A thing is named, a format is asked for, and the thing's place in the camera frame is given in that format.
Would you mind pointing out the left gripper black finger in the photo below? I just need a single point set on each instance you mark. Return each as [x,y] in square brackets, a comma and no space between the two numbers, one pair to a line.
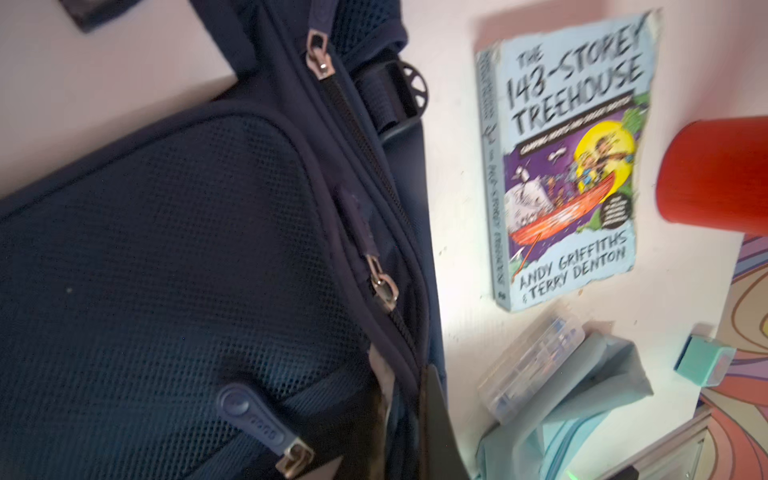
[439,457]

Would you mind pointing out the navy blue backpack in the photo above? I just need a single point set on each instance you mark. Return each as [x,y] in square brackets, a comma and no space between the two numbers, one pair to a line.
[239,290]

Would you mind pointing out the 143-storey treehouse book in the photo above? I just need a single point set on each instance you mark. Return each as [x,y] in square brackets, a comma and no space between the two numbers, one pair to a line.
[562,114]

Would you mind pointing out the light blue pencil case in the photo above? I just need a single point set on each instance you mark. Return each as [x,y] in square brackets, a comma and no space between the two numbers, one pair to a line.
[604,373]

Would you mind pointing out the clear plastic pen box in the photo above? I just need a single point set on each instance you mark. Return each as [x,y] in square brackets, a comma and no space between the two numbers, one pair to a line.
[529,362]

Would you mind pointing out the mint green small clock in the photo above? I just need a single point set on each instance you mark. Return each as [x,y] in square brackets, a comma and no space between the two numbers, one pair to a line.
[705,361]

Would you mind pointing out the red pen cup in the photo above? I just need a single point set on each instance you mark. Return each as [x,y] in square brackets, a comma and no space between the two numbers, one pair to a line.
[714,175]

